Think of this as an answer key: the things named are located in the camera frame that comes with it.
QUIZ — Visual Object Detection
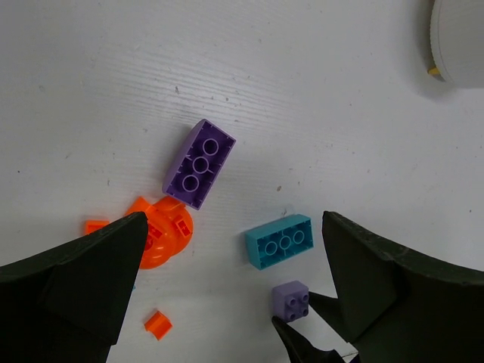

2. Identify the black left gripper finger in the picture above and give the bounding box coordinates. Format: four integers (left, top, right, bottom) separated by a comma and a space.
309, 291, 350, 343
271, 316, 344, 363

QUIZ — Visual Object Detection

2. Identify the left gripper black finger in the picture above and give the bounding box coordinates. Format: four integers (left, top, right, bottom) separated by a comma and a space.
322, 212, 483, 362
1, 213, 148, 362

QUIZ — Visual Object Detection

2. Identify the lavender square lego plate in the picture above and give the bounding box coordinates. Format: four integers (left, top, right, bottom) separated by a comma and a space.
271, 281, 309, 323

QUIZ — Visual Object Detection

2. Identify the teal long lego brick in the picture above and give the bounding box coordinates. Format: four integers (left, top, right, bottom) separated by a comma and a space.
244, 214, 314, 271

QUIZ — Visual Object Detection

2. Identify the orange round lego piece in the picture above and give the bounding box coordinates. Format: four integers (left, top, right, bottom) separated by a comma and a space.
126, 196, 194, 269

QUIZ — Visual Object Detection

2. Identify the dark purple lego brick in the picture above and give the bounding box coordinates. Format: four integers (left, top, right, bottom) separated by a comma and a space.
162, 119, 236, 210

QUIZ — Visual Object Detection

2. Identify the small orange square lego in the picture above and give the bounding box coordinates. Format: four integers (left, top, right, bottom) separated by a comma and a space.
84, 219, 110, 235

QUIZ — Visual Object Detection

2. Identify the tiny orange lego piece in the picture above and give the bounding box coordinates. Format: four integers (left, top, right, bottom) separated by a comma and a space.
144, 310, 172, 340

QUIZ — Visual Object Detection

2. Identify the white round divided container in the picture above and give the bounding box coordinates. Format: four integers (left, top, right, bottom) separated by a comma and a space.
430, 0, 483, 88

